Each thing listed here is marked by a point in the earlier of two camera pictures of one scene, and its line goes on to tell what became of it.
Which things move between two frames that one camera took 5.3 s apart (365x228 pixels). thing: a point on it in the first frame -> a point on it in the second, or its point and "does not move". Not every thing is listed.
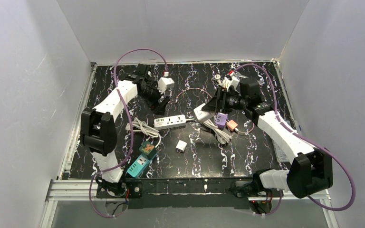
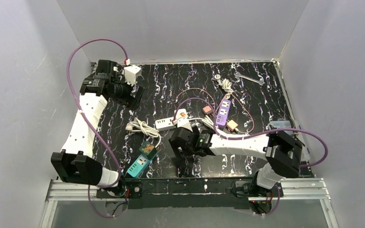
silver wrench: x=237 y=73 does not move
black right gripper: x=219 y=101 -> x=176 y=142
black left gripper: x=155 y=98 -> x=135 y=95
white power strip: x=170 y=122 does not move
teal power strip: x=139 y=165 does not move
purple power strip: x=221 y=120 does not move
